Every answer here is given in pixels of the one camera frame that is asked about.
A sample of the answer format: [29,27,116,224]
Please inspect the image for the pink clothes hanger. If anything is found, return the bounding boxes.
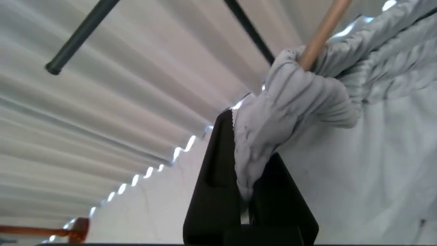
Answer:
[298,0,353,72]

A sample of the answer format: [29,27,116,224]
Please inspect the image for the red-brown stand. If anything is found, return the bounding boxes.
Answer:
[0,217,91,245]

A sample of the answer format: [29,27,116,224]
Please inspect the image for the black clothes rack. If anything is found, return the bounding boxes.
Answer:
[44,0,277,77]

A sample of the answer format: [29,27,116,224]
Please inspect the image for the pale grey shorts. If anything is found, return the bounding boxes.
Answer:
[231,0,437,246]

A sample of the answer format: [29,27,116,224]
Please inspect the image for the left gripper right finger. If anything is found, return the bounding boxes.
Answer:
[248,152,320,246]

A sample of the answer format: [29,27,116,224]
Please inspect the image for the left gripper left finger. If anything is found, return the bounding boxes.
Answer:
[182,109,242,246]

